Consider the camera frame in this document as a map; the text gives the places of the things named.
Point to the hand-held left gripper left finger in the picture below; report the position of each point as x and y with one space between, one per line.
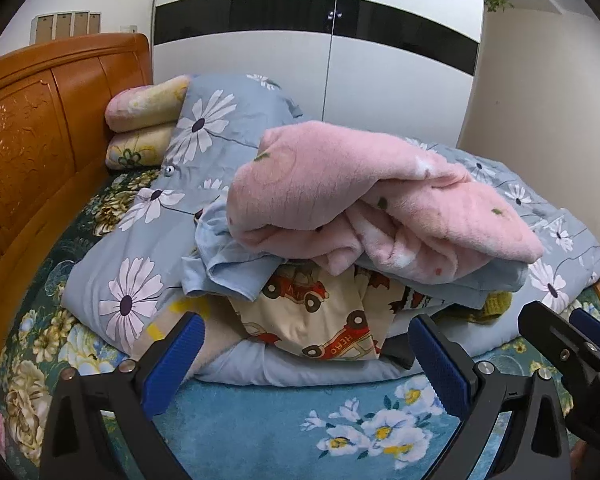
172 367

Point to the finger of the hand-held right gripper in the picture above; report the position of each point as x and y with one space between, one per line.
547 332
592 322

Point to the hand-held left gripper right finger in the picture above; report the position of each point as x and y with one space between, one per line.
440 372

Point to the pink fleece garment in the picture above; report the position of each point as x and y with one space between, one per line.
330 195

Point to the beige towel with yellow print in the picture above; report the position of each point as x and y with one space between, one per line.
215 340

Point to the olive knitted cloth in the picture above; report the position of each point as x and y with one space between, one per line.
495 305

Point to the light blue garment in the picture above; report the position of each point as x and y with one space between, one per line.
230 265

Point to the green floral bed sheet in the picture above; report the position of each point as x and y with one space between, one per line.
280 425

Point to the car print garment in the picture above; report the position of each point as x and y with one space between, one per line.
325 310

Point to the yellow floral pillow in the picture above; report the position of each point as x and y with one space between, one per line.
137 147

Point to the blue daisy print duvet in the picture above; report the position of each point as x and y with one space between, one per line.
215 125

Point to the wooden headboard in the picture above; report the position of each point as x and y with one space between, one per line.
35 140

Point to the pink floral pillow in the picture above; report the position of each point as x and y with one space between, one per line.
145 102

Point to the white wardrobe with black stripe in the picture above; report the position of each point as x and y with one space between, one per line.
330 35

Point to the wall photo frame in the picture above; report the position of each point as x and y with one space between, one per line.
65 25

